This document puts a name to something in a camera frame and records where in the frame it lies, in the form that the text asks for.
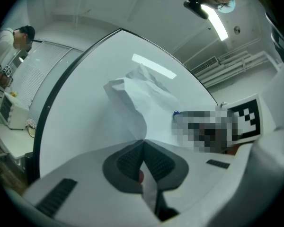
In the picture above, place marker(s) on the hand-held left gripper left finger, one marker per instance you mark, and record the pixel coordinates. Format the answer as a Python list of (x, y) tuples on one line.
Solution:
[(85, 178)]

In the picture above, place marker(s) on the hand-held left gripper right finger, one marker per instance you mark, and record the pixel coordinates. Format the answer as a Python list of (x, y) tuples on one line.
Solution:
[(194, 174)]

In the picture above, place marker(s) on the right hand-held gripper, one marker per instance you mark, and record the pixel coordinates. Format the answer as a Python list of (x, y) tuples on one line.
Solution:
[(251, 117)]

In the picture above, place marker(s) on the blue bottle cap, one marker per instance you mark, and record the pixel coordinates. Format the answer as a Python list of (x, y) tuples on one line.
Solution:
[(175, 113)]

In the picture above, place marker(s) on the black framed whiteboard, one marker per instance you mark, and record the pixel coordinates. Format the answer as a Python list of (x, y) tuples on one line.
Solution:
[(85, 91)]

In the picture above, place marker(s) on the white paper sheet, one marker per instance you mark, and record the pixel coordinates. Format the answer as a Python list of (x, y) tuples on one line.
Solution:
[(142, 96)]

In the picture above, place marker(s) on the white ceiling pipes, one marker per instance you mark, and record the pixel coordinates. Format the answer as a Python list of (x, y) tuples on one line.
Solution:
[(239, 65)]

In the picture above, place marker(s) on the white air vent grille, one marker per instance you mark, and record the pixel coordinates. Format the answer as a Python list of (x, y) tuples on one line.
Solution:
[(204, 66)]

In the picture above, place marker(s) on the small white flower decoration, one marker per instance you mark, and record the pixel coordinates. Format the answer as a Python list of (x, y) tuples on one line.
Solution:
[(30, 124)]

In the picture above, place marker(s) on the person's black top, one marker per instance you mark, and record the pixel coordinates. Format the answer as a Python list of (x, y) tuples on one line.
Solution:
[(281, 44)]

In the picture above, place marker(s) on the white desk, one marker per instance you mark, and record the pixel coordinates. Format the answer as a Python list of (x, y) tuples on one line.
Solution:
[(11, 141)]

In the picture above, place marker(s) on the round ceiling detector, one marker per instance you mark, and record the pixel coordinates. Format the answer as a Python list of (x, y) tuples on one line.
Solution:
[(237, 29)]

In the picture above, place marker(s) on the white toaster oven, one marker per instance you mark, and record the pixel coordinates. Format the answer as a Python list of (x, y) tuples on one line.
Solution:
[(14, 112)]

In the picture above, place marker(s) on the white ceiling light panel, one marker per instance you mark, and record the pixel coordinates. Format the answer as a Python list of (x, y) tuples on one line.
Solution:
[(217, 25)]

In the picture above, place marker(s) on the light blue face mask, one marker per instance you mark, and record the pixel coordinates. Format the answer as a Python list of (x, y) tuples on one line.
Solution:
[(227, 7)]

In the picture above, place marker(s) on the window with white blinds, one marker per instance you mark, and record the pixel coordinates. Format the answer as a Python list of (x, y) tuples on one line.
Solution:
[(45, 63)]

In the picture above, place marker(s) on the black head-mounted camera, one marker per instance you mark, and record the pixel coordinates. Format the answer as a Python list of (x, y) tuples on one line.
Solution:
[(196, 8)]

